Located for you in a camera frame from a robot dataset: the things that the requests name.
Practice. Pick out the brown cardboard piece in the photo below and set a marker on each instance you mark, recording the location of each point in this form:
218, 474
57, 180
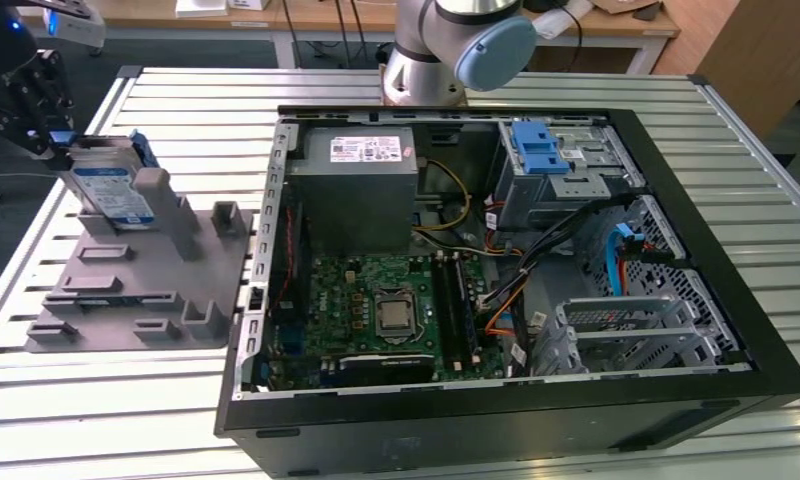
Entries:
613, 5

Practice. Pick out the silver CPU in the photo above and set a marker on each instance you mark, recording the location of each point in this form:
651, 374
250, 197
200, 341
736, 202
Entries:
393, 315

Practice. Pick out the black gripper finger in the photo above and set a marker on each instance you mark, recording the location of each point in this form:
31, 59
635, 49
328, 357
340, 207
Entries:
26, 125
51, 90

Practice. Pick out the hard disk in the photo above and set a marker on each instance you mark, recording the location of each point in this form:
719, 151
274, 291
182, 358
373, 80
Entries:
106, 195

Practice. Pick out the small white box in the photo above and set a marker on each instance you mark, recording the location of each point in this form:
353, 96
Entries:
249, 4

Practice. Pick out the green motherboard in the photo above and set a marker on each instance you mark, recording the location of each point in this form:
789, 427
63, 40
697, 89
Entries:
346, 300

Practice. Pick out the black graphics card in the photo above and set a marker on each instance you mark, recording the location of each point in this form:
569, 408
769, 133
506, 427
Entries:
386, 370

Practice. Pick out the wooden desk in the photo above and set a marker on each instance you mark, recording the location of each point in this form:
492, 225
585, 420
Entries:
200, 22

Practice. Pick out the grey metal drive cage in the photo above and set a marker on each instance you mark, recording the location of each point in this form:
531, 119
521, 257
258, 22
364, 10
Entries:
540, 200

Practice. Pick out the grey parts rack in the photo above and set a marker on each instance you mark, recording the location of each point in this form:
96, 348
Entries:
160, 280

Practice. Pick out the white cardboard box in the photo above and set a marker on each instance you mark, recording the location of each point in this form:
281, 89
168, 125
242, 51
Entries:
200, 7

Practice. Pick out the white plastic device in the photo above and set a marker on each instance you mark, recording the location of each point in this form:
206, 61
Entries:
553, 22

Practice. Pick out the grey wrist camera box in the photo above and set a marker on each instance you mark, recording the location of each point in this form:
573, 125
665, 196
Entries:
82, 27

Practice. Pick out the blue plastic drive latch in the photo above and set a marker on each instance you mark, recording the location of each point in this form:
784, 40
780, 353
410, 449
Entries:
536, 150

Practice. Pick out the black RAM slot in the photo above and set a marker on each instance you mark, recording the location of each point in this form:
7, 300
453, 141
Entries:
461, 310
452, 310
442, 310

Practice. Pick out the black PC case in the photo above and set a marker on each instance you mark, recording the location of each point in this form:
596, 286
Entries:
440, 425

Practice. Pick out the grey power supply unit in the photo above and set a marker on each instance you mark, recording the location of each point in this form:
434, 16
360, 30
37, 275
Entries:
353, 210

